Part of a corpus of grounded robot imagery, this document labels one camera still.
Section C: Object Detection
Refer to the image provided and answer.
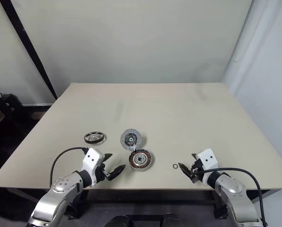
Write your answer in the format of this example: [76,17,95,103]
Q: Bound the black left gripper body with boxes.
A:
[93,161,111,184]

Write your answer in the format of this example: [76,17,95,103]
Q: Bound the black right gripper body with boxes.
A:
[190,159,204,184]

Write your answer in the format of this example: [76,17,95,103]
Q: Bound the silver motor stator housing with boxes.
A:
[128,148,154,171]

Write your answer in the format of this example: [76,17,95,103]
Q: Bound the grey round motor cover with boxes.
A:
[120,128,147,151]

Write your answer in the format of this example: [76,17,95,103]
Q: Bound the black rotor ring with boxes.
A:
[84,131,106,144]

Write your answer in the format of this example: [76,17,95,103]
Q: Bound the dark rounded shape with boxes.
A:
[107,209,134,227]
[161,206,182,227]

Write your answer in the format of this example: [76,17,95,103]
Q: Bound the black bag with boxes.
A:
[0,94,25,123]

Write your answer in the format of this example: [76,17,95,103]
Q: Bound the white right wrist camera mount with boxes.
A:
[196,148,219,185]

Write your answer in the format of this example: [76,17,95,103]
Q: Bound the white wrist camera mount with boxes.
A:
[82,148,105,188]
[196,148,219,185]

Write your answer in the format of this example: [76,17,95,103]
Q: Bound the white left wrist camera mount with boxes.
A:
[82,148,105,188]

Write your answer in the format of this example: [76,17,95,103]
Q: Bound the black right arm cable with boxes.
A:
[193,167,269,224]

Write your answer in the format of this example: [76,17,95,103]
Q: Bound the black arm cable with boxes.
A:
[193,167,269,224]
[50,147,90,186]

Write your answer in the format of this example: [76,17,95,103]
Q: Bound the black table frame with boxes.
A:
[3,187,282,220]

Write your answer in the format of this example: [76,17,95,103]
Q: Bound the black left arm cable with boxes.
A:
[50,147,90,186]

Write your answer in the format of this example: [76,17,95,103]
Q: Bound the black diagonal wall strip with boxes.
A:
[0,0,59,99]

